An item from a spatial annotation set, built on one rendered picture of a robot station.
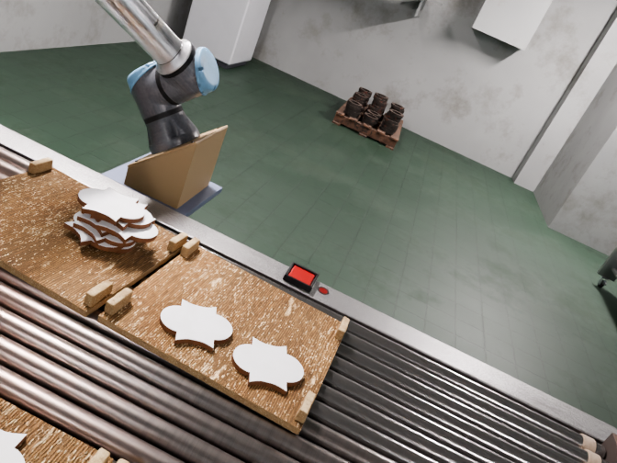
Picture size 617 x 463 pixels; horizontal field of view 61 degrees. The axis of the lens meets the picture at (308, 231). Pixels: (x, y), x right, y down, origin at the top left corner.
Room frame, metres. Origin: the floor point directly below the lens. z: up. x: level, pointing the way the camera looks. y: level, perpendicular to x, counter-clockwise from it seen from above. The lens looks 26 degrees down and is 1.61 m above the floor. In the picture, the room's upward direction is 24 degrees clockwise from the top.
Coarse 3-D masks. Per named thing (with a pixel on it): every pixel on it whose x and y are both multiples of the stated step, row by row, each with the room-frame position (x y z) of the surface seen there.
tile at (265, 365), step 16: (240, 352) 0.77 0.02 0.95; (256, 352) 0.79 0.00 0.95; (272, 352) 0.80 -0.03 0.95; (240, 368) 0.73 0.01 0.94; (256, 368) 0.75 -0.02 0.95; (272, 368) 0.76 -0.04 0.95; (288, 368) 0.78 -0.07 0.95; (256, 384) 0.72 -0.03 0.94; (272, 384) 0.73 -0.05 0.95; (288, 384) 0.75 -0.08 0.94
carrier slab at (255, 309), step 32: (192, 256) 1.01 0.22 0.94; (160, 288) 0.86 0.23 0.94; (192, 288) 0.90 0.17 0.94; (224, 288) 0.95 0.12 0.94; (256, 288) 1.00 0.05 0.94; (128, 320) 0.74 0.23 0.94; (256, 320) 0.89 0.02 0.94; (288, 320) 0.94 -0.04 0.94; (320, 320) 0.99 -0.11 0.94; (160, 352) 0.70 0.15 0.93; (192, 352) 0.73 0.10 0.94; (224, 352) 0.76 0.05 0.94; (288, 352) 0.84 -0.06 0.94; (320, 352) 0.88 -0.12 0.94; (224, 384) 0.69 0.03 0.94; (320, 384) 0.79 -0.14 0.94; (288, 416) 0.68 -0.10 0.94
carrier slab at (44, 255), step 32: (0, 192) 0.94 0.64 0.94; (32, 192) 0.99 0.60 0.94; (64, 192) 1.04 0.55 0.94; (0, 224) 0.84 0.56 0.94; (32, 224) 0.88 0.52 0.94; (0, 256) 0.75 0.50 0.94; (32, 256) 0.79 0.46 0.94; (64, 256) 0.83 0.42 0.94; (96, 256) 0.87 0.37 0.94; (128, 256) 0.91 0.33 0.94; (160, 256) 0.96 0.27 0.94; (64, 288) 0.75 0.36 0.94
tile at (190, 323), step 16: (192, 304) 0.84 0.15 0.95; (160, 320) 0.77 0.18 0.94; (176, 320) 0.78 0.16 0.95; (192, 320) 0.80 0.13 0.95; (208, 320) 0.82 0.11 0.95; (224, 320) 0.84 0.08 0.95; (176, 336) 0.74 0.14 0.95; (192, 336) 0.75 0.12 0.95; (208, 336) 0.77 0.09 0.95; (224, 336) 0.79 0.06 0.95
